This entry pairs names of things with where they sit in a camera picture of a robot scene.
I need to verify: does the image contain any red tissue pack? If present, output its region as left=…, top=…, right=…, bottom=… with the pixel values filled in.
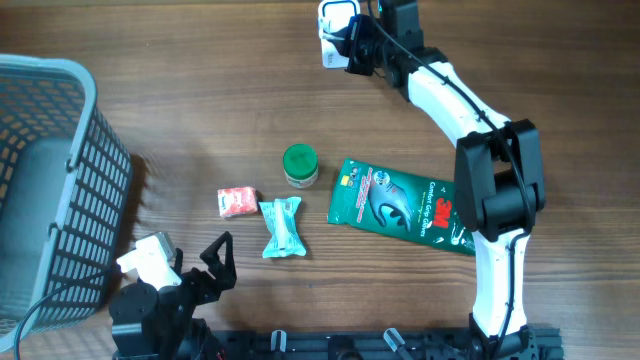
left=217, top=186, right=258, bottom=218

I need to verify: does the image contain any teal white pack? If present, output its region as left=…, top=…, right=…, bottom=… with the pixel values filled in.
left=259, top=197, right=307, bottom=258

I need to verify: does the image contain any green lid jar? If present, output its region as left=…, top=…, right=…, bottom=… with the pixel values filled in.
left=282, top=144, right=319, bottom=189

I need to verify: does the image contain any green 3M gloves package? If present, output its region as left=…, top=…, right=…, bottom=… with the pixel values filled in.
left=327, top=158, right=475, bottom=256

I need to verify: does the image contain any white blue pouch pack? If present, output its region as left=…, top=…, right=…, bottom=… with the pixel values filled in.
left=318, top=17, right=350, bottom=41

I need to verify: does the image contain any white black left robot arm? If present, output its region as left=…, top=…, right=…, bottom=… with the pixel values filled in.
left=109, top=232, right=237, bottom=359

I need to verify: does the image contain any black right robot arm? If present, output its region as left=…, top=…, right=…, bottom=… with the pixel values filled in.
left=323, top=1, right=546, bottom=359

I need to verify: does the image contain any white barcode scanner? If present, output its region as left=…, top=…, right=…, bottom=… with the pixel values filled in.
left=317, top=0, right=360, bottom=69

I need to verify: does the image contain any grey plastic mesh basket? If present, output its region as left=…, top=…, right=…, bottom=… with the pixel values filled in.
left=1, top=54, right=133, bottom=351

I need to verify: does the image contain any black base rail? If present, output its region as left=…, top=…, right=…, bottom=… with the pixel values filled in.
left=209, top=327, right=564, bottom=360

